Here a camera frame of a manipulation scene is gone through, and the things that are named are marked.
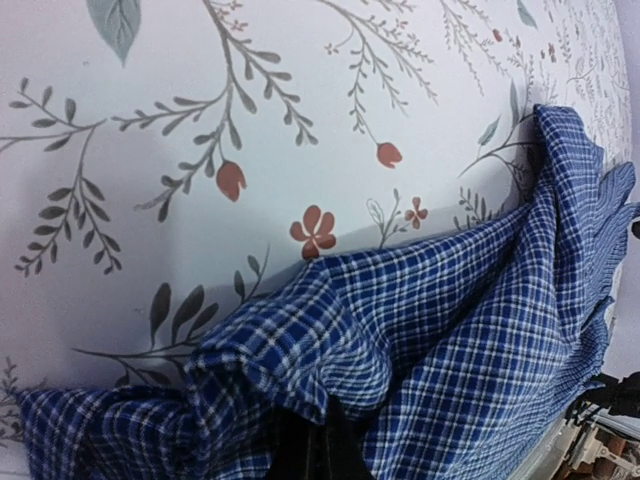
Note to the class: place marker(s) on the blue plaid button shirt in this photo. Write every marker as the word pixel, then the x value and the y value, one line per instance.
pixel 451 357

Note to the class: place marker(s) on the floral patterned table cloth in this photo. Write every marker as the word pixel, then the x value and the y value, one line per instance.
pixel 164 163

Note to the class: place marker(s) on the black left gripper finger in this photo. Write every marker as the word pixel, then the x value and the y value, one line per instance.
pixel 307 451

